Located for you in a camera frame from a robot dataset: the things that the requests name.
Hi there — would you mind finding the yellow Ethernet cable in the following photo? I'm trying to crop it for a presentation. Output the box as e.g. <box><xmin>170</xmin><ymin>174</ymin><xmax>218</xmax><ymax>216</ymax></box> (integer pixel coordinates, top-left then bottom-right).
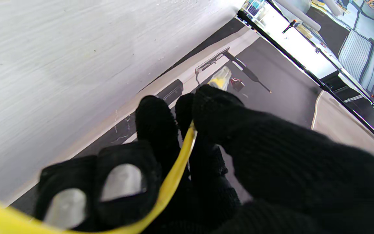
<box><xmin>0</xmin><ymin>66</ymin><xmax>232</xmax><ymax>234</ymax></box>

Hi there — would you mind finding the flat grey metal strip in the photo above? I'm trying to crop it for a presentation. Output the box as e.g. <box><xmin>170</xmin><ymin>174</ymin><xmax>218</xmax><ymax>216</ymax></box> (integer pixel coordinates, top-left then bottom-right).
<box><xmin>195</xmin><ymin>47</ymin><xmax>230</xmax><ymax>74</ymax></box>

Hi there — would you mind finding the black stick tool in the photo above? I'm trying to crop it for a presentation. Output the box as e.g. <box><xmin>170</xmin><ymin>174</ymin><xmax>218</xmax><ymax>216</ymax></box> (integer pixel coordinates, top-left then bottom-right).
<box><xmin>224</xmin><ymin>51</ymin><xmax>272</xmax><ymax>94</ymax></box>

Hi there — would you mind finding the black metal frame bar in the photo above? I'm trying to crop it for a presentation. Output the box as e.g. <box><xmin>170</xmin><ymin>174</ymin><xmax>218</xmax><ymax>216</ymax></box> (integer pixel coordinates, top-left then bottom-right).
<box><xmin>237</xmin><ymin>10</ymin><xmax>374</xmax><ymax>150</ymax></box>

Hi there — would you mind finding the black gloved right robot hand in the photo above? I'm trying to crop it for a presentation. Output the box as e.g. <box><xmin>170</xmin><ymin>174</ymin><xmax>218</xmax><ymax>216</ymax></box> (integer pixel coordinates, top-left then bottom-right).
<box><xmin>33</xmin><ymin>84</ymin><xmax>374</xmax><ymax>234</ymax></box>

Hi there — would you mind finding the small dark red object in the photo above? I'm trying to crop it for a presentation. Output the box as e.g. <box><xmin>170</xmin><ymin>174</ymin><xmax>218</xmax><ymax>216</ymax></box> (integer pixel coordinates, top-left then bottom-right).
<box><xmin>231</xmin><ymin>77</ymin><xmax>245</xmax><ymax>92</ymax></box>

